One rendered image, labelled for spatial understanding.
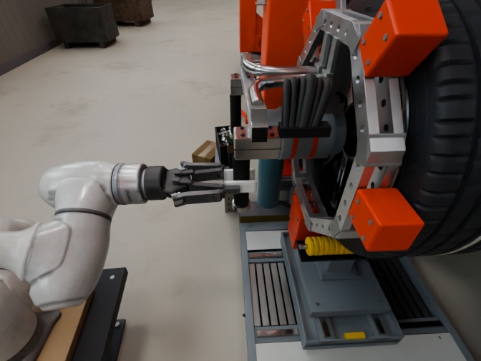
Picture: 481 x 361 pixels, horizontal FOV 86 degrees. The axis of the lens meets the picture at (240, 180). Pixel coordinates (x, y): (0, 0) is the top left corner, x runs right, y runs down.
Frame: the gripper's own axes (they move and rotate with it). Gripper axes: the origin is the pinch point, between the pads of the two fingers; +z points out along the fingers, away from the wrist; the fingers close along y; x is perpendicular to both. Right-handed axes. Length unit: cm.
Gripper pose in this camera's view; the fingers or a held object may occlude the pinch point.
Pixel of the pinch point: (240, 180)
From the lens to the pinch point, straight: 57.5
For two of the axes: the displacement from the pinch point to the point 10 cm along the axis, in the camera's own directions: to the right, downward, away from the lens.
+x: 0.0, -7.8, -6.3
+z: 10.0, -0.3, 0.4
